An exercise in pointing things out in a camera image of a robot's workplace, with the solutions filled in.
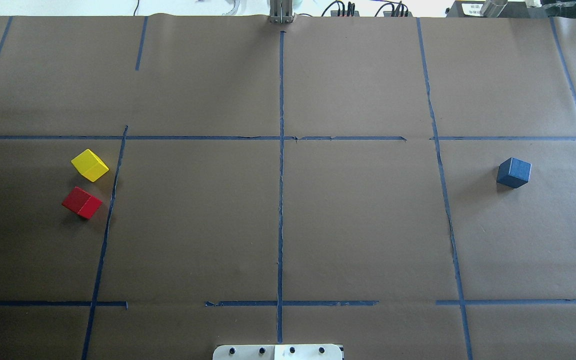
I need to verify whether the red wooden block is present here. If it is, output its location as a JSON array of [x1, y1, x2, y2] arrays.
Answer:
[[61, 186, 103, 220]]

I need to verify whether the blue wooden block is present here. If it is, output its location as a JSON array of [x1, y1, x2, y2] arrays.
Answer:
[[496, 157, 532, 189]]

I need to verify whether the aluminium frame post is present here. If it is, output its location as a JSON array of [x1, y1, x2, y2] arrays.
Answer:
[[268, 0, 295, 24]]

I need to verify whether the yellow wooden block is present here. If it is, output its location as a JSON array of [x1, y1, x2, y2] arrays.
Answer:
[[70, 149, 110, 183]]

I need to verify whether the orange black power strip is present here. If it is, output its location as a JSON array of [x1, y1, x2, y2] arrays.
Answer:
[[382, 2, 413, 18], [326, 0, 360, 18]]

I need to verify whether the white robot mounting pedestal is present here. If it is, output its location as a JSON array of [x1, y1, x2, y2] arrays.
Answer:
[[212, 343, 345, 360]]

